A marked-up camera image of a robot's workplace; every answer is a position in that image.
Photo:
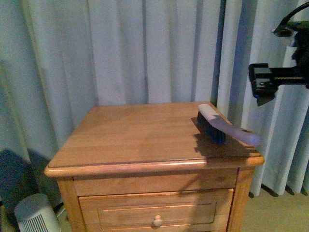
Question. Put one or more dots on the light grey curtain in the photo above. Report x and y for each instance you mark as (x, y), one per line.
(59, 58)

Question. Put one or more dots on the white tower fan heater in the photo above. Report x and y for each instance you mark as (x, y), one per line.
(35, 214)

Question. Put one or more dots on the wooden nightstand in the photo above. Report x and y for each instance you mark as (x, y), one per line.
(126, 164)

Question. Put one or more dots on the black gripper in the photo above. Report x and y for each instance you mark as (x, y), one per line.
(265, 81)

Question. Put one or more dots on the white hand brush black bristles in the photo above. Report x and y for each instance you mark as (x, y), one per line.
(217, 128)

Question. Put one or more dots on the wooden drawer knob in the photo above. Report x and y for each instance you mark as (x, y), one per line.
(157, 221)

